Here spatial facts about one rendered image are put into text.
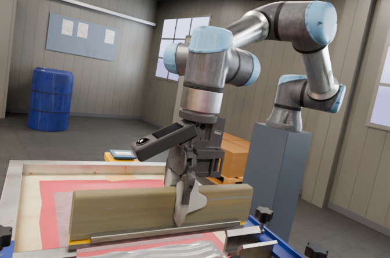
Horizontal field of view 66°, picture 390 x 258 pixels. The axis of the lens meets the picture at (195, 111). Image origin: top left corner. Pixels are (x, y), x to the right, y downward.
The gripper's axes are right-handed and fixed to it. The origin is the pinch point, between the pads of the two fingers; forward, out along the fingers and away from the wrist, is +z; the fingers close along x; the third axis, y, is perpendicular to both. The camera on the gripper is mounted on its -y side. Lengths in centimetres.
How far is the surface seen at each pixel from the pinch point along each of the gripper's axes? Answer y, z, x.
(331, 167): 307, 58, 184
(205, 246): 14.3, 12.9, 7.0
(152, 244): 2.3, 13.5, 11.0
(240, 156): 216, 67, 249
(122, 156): 10, 12, 72
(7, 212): -27.5, 9.9, 23.5
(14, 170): -28, 10, 50
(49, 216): -18.7, 13.4, 27.4
